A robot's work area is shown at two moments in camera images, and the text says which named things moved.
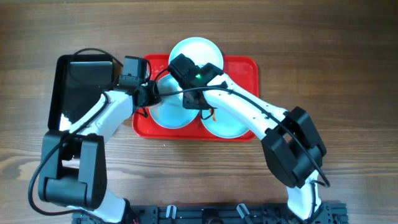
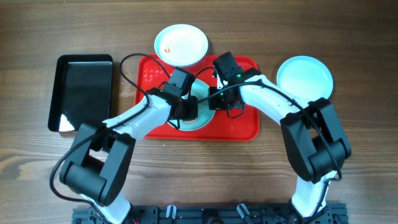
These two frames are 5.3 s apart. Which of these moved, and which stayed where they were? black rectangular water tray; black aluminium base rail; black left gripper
Moved: black left gripper
Stayed: black aluminium base rail; black rectangular water tray
